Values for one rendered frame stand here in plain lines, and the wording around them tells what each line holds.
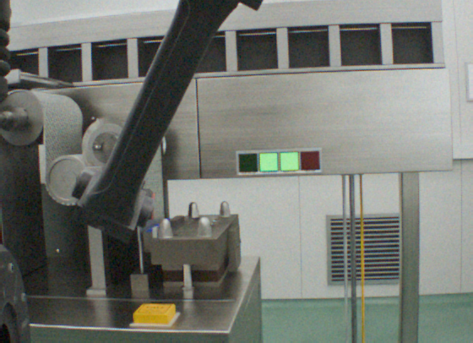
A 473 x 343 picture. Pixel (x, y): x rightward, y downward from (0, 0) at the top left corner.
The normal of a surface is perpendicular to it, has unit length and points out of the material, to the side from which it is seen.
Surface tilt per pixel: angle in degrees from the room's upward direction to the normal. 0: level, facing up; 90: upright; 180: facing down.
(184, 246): 90
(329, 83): 90
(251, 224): 90
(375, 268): 90
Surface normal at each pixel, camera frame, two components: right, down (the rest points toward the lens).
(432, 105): -0.13, 0.06
